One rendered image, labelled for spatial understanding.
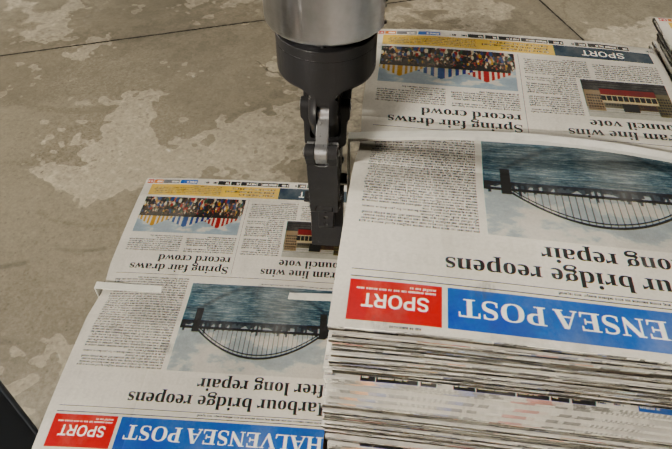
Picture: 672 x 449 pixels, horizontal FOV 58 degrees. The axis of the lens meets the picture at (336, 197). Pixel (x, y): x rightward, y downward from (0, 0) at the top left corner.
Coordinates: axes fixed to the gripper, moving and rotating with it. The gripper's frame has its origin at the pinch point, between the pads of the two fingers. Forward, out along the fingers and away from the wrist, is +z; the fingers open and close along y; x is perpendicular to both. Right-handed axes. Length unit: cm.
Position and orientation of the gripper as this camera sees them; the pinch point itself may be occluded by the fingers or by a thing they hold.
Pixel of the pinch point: (327, 215)
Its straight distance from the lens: 58.6
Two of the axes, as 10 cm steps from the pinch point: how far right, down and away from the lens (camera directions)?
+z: -0.1, 7.1, 7.0
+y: 0.7, -7.0, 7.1
